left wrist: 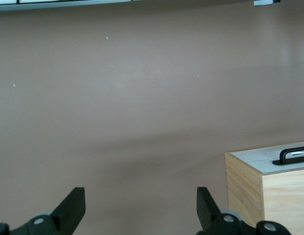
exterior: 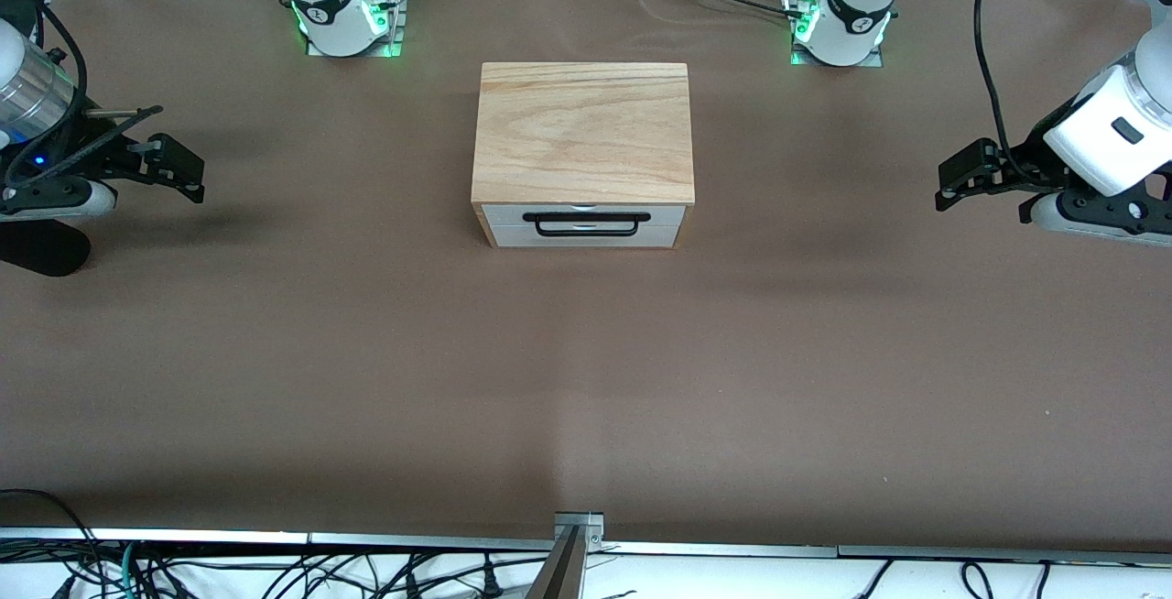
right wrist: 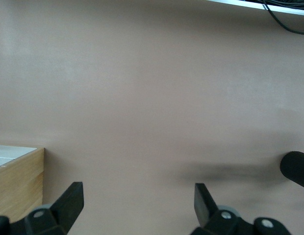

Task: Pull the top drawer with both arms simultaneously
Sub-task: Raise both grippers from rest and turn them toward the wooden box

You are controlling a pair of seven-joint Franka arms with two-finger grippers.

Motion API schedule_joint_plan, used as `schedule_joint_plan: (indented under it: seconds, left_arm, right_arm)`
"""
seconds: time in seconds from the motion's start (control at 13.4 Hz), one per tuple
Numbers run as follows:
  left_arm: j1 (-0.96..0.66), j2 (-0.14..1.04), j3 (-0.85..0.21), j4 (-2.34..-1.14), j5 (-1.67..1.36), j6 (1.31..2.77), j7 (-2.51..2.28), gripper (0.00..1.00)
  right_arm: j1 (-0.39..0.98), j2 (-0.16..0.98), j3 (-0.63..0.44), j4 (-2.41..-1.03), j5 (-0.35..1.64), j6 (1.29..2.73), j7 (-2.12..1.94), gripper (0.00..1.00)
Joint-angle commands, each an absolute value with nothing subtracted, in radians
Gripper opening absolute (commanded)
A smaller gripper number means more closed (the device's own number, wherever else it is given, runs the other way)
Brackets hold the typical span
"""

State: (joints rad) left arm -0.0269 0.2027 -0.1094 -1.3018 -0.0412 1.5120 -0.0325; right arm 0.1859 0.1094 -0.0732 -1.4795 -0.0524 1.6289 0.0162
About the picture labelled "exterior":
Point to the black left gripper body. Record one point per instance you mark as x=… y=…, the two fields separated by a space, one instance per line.
x=1036 y=156

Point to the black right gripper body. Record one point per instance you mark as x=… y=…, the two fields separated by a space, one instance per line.
x=81 y=148

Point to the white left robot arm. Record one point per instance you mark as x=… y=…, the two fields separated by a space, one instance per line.
x=861 y=4

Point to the wooden drawer cabinet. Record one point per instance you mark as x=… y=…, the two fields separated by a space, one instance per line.
x=582 y=132

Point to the black foam cylinder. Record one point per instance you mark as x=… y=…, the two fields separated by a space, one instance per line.
x=37 y=251

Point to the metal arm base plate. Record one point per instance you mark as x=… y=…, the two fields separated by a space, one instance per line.
x=366 y=53
x=870 y=60

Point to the aluminium table edge rail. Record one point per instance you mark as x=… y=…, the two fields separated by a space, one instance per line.
x=275 y=538

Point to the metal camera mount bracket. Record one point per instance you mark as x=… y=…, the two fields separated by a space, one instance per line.
x=568 y=562

